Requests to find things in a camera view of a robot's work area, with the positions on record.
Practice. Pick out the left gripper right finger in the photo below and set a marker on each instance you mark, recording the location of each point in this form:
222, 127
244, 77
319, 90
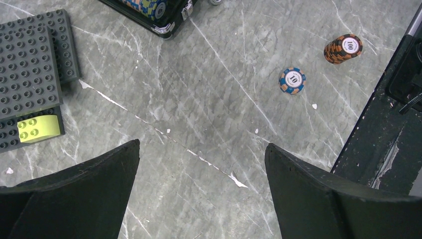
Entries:
311, 203

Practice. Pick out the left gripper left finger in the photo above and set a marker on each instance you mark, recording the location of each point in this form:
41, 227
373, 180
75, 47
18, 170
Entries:
85, 201

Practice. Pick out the yellow-green dice block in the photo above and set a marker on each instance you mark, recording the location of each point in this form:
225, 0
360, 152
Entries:
38, 128

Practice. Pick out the orange-black chip stack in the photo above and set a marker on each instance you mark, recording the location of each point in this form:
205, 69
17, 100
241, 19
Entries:
343, 48

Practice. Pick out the dark foam pad bottom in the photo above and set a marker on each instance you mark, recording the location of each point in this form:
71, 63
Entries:
67, 64

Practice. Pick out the black poker case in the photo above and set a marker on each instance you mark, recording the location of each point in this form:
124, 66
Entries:
176, 13

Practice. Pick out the black base frame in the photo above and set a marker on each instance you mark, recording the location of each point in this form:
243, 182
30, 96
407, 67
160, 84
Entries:
384, 150

